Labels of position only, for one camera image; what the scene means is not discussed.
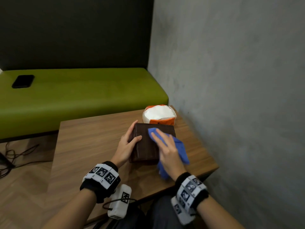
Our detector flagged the person's left hand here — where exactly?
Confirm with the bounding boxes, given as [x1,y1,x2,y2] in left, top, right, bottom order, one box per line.
[111,120,143,169]

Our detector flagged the person's right hand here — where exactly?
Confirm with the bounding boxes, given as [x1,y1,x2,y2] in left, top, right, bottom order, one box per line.
[151,132,187,182]

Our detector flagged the dark brown wooden box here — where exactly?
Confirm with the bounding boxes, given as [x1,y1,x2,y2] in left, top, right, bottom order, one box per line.
[129,123,176,164]

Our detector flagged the blue cleaning cloth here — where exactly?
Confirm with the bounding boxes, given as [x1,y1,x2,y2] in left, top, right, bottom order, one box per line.
[148,127,190,180]

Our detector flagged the person's right forearm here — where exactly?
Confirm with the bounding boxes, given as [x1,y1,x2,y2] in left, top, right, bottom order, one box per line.
[197,195,246,229]

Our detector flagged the person's left forearm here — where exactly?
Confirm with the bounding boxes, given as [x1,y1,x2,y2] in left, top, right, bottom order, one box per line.
[42,188,97,229]

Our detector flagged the orange and white tissue pack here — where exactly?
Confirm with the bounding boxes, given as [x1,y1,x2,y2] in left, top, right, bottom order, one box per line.
[142,104,177,126]

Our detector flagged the black wristband with marker tags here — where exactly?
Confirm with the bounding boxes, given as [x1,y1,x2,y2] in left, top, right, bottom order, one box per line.
[171,172,210,226]
[80,161,121,204]

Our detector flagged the green bench seat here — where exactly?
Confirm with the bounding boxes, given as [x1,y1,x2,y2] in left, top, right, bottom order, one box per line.
[0,68,169,141]

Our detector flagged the person's dark trousers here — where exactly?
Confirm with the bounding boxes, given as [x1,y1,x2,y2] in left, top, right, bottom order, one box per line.
[95,195,199,229]

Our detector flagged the dark bench backrest panel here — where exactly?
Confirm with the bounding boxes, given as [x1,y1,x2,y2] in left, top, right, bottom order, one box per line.
[0,0,155,71]

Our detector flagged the black smartphone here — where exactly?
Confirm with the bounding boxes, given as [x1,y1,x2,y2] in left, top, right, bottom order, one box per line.
[11,74,35,89]

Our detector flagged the white wrist camera unit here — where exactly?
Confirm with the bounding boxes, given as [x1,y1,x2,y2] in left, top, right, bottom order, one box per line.
[107,184,132,220]

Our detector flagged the black camera cable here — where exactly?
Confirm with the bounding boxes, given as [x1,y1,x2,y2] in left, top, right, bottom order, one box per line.
[102,198,138,211]

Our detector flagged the black floor cables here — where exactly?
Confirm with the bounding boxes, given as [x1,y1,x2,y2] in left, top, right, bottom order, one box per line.
[0,142,53,179]

